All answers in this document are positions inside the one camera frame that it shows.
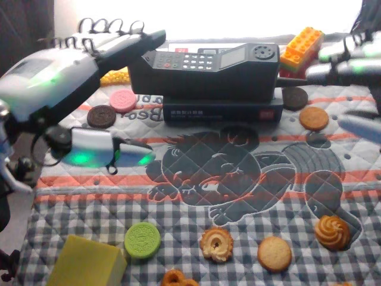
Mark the large black toy phone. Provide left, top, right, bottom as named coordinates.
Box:
left=128, top=42, right=307, bottom=104

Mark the white calculator box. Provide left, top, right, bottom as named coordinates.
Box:
left=162, top=41, right=284, bottom=123

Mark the bag of yellow beads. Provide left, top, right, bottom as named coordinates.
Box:
left=99, top=67, right=130, bottom=87

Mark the dark curtain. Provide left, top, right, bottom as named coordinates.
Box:
left=351, top=0, right=381, bottom=41
left=0, top=0, right=56, bottom=75

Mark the swirl butter cookie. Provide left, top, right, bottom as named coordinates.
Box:
left=314, top=214, right=351, bottom=251

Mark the green sandwich cookie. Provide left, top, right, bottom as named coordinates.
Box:
left=124, top=222, right=161, bottom=260

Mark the round tan biscuit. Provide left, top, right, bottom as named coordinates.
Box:
left=299, top=106, right=329, bottom=131
left=257, top=236, right=292, bottom=272

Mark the pink sandwich cookie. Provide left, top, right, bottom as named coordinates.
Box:
left=109, top=88, right=138, bottom=113

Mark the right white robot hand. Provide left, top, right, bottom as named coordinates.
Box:
left=305, top=31, right=381, bottom=147

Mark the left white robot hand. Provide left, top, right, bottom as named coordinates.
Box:
left=0, top=17, right=167, bottom=176

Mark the pretzel shaped cookie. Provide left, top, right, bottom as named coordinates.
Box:
left=160, top=269, right=199, bottom=286

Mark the yellow foam block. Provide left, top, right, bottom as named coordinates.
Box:
left=46, top=234, right=127, bottom=286

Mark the orange building block toy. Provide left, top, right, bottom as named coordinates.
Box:
left=279, top=26, right=325, bottom=80

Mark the black clamp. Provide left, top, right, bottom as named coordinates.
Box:
left=0, top=248, right=20, bottom=282

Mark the grey bear print quilt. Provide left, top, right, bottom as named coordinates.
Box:
left=17, top=35, right=381, bottom=286

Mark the ring butter cookie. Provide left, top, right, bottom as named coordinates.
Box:
left=199, top=226, right=235, bottom=263

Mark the brown sandwich cookie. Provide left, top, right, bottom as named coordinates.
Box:
left=281, top=86, right=309, bottom=111
left=88, top=104, right=117, bottom=129

